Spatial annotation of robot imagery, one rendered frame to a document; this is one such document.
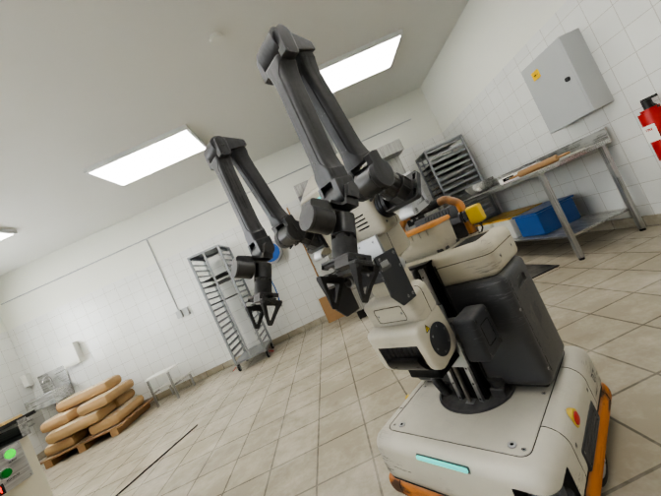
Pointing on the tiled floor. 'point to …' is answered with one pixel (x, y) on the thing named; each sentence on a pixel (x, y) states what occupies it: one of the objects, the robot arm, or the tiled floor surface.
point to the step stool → (168, 382)
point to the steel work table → (557, 199)
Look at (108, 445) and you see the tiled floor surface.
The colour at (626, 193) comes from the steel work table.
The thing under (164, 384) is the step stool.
